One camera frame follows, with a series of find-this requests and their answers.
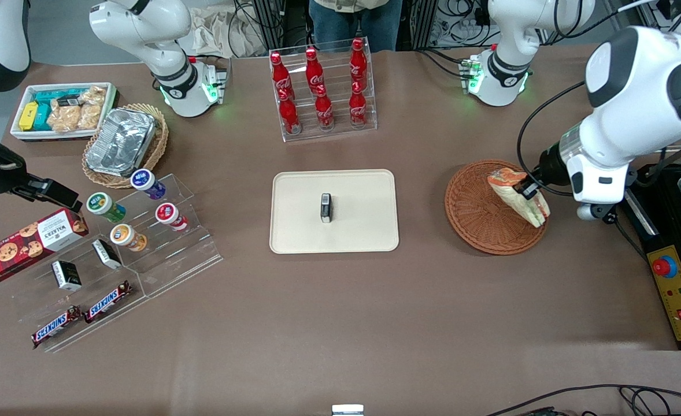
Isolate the small black white carton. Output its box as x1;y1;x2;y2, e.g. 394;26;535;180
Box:
91;238;123;270
51;260;83;292

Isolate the purple lid yoghurt cup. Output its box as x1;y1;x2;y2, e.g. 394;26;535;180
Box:
130;168;166;201

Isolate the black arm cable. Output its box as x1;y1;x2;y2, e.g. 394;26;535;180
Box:
516;81;587;177

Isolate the yellow snack packet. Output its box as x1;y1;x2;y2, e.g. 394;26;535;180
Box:
18;102;40;132

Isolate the clear cracker packet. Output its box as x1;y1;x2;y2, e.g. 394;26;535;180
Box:
47;104;82;133
77;86;106;130

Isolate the short teal snack packet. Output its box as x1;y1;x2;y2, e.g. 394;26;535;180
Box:
32;104;53;132

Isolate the green lid yoghurt cup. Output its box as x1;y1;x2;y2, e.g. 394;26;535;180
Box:
86;192;127;224

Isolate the red Coca-Cola bottle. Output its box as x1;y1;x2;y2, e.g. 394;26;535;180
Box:
314;85;335;131
270;52;294;98
305;48;325;93
349;82;368;128
349;38;369;91
279;91;301;136

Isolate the white rectangular snack bin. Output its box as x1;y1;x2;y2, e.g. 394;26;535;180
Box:
10;82;119;143

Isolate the orange lid yoghurt cup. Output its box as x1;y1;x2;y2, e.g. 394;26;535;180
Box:
109;224;148;252

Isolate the red Walkers cookie box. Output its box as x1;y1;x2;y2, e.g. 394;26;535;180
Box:
0;207;90;283

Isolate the red emergency stop button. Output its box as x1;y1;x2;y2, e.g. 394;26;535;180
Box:
652;255;678;278

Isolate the Snickers chocolate bar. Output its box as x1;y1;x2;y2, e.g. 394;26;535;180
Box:
31;305;83;350
83;280;134;324

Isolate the oval tan wicker basket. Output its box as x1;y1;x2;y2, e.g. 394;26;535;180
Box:
82;103;169;190

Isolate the beige plastic tray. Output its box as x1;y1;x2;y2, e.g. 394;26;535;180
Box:
269;169;400;254

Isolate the black countertop appliance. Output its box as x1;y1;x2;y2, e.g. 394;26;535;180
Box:
623;163;681;255

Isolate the clear acrylic stepped display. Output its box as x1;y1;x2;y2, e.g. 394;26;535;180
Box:
12;173;224;354

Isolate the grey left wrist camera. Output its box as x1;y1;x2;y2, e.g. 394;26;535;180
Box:
576;202;617;224

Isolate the black table cable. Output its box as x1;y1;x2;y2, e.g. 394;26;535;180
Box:
484;383;681;416

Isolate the triangle sandwich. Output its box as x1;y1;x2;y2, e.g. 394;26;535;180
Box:
487;167;552;228

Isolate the aluminium foil tray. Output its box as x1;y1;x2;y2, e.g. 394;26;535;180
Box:
85;107;158;177

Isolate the clear acrylic bottle rack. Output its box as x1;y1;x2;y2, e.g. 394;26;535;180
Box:
268;37;378;143

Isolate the red lid yoghurt cup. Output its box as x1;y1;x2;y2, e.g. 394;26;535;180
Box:
155;202;190;232

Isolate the long teal snack packet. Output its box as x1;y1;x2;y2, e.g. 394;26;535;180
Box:
33;88;90;106

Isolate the round brown wicker basket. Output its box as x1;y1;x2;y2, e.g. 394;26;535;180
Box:
445;159;550;256

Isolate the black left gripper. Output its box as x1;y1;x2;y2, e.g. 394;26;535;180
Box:
517;142;573;201

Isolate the person's torso in jeans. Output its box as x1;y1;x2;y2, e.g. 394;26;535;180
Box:
309;0;404;53

